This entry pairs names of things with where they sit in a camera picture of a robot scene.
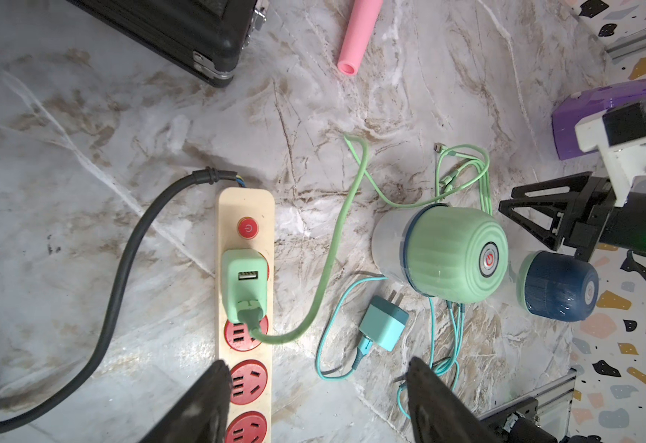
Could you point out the green USB charger plug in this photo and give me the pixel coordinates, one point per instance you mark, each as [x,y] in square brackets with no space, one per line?
[244,285]

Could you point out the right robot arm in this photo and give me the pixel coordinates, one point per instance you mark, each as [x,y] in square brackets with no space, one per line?
[571,216]

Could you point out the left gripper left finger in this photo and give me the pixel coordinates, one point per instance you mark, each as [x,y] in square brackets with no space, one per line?
[201,415]

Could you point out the black hard case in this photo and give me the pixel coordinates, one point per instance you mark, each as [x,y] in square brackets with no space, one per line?
[204,38]

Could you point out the teal USB charger plug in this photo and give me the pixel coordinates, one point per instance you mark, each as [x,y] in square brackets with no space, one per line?
[382,325]

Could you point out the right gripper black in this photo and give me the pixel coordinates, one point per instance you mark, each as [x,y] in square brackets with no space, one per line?
[579,210]

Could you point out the beige red power strip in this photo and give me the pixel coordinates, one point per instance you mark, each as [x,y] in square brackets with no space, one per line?
[245,219]

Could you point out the pink toy microphone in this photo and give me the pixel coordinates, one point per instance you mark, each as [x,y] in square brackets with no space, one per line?
[360,29]

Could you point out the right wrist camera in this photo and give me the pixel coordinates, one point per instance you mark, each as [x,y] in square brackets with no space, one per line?
[622,144]

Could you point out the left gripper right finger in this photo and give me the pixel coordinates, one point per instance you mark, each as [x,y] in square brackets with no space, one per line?
[437,414]

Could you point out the aluminium front rail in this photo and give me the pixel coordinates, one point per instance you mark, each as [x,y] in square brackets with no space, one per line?
[542,415]

